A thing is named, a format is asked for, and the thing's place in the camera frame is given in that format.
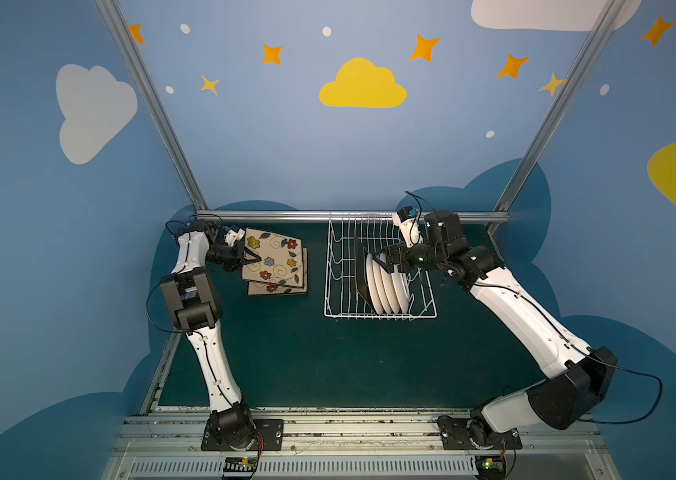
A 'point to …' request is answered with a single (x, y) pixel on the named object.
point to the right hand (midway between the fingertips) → (388, 248)
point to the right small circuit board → (491, 467)
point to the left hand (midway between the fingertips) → (256, 261)
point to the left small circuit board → (239, 466)
